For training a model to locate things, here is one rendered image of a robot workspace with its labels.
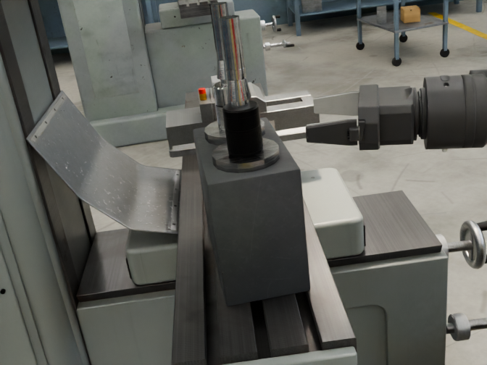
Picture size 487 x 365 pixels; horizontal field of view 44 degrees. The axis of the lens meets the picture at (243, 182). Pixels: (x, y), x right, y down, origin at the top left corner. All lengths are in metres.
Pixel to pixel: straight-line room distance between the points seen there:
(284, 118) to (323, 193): 0.19
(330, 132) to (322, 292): 0.24
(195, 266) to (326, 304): 0.22
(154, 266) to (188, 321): 0.44
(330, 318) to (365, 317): 0.58
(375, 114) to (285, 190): 0.15
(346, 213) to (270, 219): 0.51
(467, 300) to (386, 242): 1.13
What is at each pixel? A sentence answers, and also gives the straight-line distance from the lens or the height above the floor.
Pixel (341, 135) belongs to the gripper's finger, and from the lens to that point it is 0.72.
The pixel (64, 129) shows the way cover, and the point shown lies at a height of 1.05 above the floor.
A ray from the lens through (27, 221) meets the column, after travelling 1.20.
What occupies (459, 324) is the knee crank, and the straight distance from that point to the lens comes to 1.45.
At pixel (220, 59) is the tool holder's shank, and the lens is 0.86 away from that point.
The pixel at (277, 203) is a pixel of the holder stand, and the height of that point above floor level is 1.08.
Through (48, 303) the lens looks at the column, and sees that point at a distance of 1.27.
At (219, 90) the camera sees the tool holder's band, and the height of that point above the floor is 1.20.
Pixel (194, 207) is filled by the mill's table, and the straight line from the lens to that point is 1.12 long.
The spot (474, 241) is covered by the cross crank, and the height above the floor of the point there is 0.66.
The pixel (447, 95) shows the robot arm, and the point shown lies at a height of 1.21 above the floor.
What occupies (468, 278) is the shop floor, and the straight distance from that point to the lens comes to 2.56.
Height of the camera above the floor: 1.43
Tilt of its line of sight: 25 degrees down
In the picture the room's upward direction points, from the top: 7 degrees counter-clockwise
